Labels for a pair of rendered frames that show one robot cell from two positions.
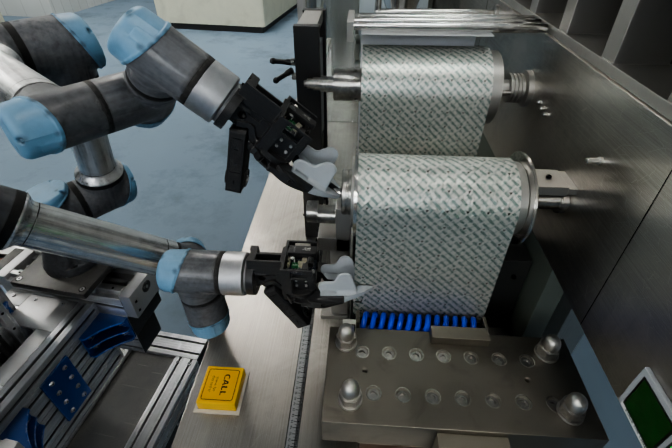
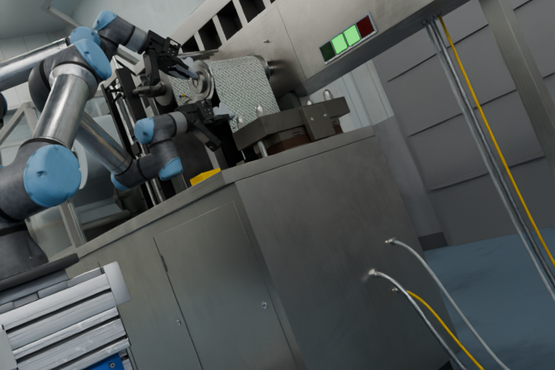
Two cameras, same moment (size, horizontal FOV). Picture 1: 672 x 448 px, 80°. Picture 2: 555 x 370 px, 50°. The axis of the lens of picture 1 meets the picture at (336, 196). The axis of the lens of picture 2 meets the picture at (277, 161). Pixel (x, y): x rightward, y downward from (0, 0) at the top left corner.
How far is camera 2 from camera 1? 1.84 m
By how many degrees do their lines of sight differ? 59
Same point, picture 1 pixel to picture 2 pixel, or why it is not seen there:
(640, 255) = (293, 35)
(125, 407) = not seen: outside the picture
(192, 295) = (163, 130)
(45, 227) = not seen: hidden behind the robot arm
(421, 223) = (234, 73)
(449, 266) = (255, 93)
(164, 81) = (124, 27)
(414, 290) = (251, 112)
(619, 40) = (244, 17)
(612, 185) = (275, 39)
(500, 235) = (261, 73)
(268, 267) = (190, 107)
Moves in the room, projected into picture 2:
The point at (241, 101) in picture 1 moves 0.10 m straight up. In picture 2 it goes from (150, 35) to (139, 7)
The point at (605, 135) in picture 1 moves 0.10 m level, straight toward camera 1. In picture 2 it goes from (262, 35) to (264, 26)
